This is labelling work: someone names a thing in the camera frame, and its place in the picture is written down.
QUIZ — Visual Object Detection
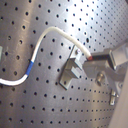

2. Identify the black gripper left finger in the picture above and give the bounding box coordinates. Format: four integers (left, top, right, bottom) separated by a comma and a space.
88, 49, 116, 70

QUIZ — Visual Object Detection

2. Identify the white cable with blue band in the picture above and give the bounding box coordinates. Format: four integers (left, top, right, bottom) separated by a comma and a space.
0, 26, 94, 87

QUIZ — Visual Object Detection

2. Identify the small metal bracket clip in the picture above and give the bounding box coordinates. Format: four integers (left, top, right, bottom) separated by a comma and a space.
109, 90, 119, 106

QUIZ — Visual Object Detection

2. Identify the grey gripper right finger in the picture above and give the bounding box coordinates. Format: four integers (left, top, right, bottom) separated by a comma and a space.
83, 61, 125, 87

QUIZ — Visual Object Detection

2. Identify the grey metal cable clip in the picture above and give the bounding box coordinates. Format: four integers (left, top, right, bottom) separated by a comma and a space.
59, 46, 82, 89

